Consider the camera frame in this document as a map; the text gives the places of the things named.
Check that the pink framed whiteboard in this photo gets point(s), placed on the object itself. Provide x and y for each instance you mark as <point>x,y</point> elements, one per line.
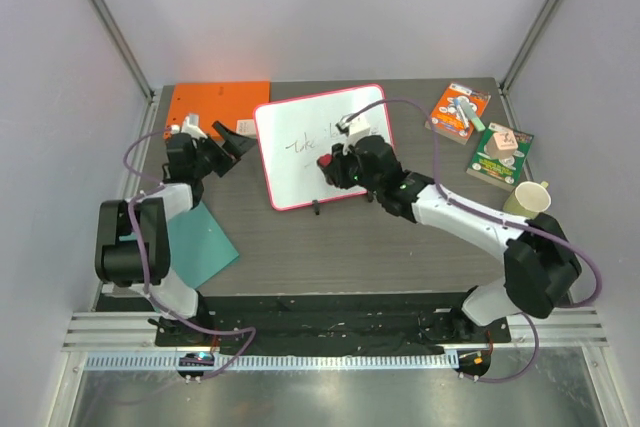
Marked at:
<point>293,133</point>

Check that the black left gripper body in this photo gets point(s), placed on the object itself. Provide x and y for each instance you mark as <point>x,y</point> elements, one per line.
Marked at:
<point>211,158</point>

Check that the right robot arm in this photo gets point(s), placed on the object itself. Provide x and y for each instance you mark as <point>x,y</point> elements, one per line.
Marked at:
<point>539,267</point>

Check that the wooden cube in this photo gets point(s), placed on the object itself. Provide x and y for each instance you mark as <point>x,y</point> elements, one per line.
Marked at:
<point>502,145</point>

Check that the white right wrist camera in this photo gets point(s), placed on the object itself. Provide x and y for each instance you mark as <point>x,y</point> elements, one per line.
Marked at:
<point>354,129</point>

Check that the teal paper sheet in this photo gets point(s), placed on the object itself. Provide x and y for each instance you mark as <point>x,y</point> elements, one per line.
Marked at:
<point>198,247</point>

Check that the orange flat box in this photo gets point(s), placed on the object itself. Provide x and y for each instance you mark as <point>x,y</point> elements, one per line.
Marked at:
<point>226,102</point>

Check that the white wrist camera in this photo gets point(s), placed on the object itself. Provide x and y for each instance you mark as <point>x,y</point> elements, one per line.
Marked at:
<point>189,126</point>
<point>354,129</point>

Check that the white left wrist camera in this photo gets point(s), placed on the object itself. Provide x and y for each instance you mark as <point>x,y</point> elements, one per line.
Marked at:
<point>189,126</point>

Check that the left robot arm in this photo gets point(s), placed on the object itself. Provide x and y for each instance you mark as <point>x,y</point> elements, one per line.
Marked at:
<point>132,242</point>

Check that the red bone shaped eraser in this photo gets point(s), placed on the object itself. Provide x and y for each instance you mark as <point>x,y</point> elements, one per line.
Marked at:
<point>325,161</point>

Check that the small white eraser block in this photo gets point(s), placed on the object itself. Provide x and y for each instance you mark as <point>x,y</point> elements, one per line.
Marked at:
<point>247,128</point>

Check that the yellow green paper cup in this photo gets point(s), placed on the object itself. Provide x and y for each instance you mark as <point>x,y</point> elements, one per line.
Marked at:
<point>528,199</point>

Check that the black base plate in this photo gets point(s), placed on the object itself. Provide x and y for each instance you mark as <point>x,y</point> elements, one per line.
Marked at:
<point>341,324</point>

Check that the orange book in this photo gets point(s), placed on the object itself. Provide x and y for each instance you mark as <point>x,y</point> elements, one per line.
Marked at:
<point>457,114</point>

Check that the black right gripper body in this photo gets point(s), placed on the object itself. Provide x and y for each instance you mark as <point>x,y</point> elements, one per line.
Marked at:
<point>338,170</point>

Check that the green book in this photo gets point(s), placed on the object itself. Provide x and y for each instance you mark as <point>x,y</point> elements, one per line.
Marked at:
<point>503,173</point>

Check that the whiteboard marker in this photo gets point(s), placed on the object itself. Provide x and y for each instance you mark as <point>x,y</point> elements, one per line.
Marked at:
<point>461,113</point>

